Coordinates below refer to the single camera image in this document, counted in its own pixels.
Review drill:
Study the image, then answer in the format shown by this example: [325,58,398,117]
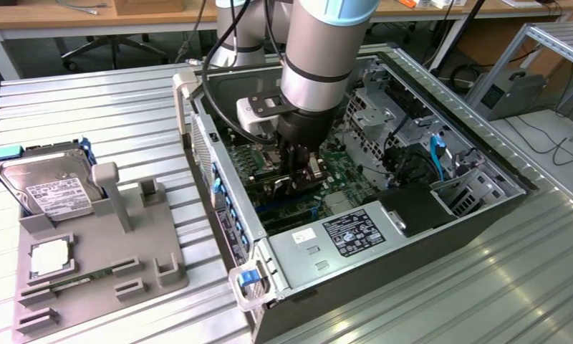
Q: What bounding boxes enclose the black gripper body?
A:
[273,106,336,153]

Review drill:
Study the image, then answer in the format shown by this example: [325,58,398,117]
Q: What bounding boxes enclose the graphics card with metal bracket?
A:
[245,171,325,202]

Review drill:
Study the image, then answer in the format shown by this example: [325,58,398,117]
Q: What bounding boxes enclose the green motherboard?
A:
[226,114,382,237]

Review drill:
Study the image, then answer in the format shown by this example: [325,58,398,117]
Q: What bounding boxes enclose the silver chipset heatsink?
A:
[322,193,358,213]

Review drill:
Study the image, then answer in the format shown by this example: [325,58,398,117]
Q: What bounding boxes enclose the metal drive cage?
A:
[342,59,460,187]

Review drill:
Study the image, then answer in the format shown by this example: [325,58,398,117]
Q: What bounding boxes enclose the grey power supply unit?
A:
[266,200,406,291]

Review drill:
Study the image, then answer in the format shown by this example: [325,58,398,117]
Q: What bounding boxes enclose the black fan shroud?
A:
[380,184,460,239]

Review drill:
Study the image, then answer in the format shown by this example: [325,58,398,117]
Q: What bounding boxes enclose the open black PC case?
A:
[170,42,541,344]

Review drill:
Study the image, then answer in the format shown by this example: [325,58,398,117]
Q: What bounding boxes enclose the grey disk bay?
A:
[432,168,527,218]

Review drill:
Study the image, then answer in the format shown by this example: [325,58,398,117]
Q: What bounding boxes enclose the black chair base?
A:
[365,21,417,44]

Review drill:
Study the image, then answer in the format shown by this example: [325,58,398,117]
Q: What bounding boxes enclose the grey computer tower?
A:
[465,70,551,122]

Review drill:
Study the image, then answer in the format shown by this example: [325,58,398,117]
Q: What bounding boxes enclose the black office chair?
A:
[58,34,170,71]

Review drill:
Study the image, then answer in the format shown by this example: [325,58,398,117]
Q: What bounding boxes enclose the grey parts rack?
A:
[12,163,190,342]

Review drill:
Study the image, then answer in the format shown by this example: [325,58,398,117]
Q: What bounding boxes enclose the brown cardboard box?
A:
[113,0,186,17]

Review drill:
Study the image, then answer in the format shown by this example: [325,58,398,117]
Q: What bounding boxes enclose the long wooden desk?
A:
[370,0,573,72]

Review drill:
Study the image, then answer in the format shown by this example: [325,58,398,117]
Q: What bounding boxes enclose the silver hard disk drive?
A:
[0,150,104,221]

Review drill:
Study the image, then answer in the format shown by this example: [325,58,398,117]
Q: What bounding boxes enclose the green RAM stick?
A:
[49,268,116,293]

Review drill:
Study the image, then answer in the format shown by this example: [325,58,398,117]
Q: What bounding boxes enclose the silver CPU chip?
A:
[30,243,72,277]

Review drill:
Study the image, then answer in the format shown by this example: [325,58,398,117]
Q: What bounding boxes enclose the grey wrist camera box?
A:
[234,90,293,140]

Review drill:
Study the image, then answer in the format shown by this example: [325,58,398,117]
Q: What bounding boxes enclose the black wire bundle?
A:
[384,146,433,187]

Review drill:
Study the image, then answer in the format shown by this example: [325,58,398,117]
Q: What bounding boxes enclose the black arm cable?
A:
[200,0,288,145]

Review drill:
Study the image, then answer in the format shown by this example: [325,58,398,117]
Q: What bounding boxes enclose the blue wire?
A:
[428,135,448,183]

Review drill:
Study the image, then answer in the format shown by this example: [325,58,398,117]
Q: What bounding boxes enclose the grey hanging cable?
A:
[174,0,208,66]

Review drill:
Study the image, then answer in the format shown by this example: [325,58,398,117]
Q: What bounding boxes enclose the black table cables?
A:
[501,114,573,166]

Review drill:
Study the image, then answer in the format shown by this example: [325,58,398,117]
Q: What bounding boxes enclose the grey coiled cable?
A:
[56,0,109,16]

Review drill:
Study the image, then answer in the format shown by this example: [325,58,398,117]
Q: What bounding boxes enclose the aluminium frame rack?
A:
[465,21,573,119]

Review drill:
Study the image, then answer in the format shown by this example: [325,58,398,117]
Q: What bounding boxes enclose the wooden desk with white frame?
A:
[0,0,220,80]

